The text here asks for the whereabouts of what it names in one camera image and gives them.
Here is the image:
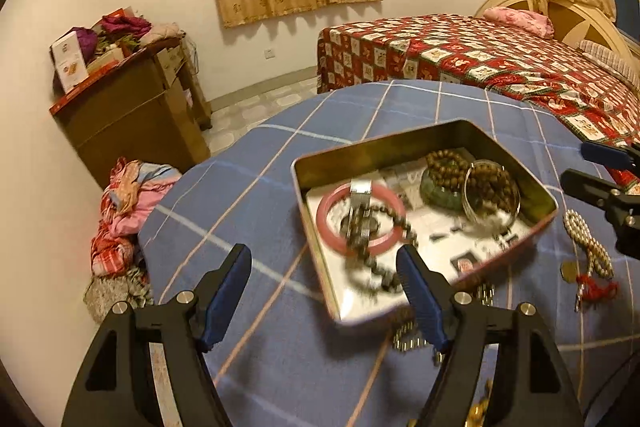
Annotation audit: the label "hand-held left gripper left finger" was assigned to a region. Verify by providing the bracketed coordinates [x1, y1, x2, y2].
[60, 243, 253, 427]

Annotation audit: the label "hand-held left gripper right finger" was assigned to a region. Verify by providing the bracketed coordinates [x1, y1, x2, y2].
[395, 244, 586, 427]

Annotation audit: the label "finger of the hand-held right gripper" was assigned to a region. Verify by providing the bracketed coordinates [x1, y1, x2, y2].
[560, 168, 632, 208]
[580, 141, 640, 170]

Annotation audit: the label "white pearl necklace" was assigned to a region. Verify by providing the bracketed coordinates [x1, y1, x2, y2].
[562, 210, 615, 281]

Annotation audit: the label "dark grey bead bracelet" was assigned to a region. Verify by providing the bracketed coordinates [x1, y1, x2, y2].
[345, 202, 419, 296]

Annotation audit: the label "pink metal tin box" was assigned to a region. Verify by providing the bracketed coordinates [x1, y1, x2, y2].
[291, 119, 559, 324]

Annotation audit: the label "green jade bangle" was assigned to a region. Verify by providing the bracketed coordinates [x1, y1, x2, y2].
[420, 164, 469, 212]

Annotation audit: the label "thin silver bangle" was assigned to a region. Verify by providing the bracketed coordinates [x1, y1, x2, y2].
[462, 160, 522, 222]

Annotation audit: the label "silver metal watch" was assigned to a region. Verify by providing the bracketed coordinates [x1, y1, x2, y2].
[340, 179, 382, 259]

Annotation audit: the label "pink bangle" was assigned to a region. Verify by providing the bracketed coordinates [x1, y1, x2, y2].
[316, 186, 407, 256]

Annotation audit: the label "brown wooden bead bracelet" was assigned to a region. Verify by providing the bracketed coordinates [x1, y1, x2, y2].
[425, 149, 519, 216]

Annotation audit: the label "blue plaid tablecloth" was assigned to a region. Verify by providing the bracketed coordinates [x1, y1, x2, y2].
[137, 79, 640, 427]

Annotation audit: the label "striped pillow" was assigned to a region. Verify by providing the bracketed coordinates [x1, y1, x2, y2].
[575, 39, 640, 84]

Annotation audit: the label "grey patterned cloth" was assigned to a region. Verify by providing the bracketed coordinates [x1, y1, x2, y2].
[82, 267, 154, 324]

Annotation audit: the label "pile of colourful clothes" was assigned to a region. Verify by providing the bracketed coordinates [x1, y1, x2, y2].
[90, 156, 184, 278]

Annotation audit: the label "cream wooden headboard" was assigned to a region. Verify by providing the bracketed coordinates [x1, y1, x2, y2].
[475, 0, 640, 78]

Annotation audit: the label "pink pillow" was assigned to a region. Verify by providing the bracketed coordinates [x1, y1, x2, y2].
[482, 6, 555, 40]

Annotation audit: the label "red printed bedspread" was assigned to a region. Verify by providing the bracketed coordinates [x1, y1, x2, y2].
[316, 13, 640, 198]

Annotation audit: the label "brown wooden desk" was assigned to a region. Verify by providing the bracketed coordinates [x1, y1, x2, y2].
[48, 37, 214, 188]

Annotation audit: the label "flat red box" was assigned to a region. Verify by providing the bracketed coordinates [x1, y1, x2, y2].
[48, 57, 121, 114]

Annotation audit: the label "pink folded cloth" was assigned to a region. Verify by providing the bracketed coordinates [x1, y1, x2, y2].
[140, 22, 184, 46]

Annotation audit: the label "white upright box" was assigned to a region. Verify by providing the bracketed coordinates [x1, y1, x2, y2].
[51, 30, 89, 93]

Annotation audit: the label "clothes on cabinet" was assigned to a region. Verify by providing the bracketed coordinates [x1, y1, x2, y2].
[97, 14, 153, 39]

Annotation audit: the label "purple bag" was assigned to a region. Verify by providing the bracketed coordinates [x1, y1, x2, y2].
[67, 26, 100, 68]

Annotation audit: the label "orange box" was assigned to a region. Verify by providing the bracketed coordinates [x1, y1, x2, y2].
[92, 8, 134, 28]

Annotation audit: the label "red string charm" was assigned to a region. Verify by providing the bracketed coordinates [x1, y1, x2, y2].
[560, 260, 620, 313]

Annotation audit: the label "yellow bead bracelet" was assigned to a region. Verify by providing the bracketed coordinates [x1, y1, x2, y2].
[459, 379, 497, 427]

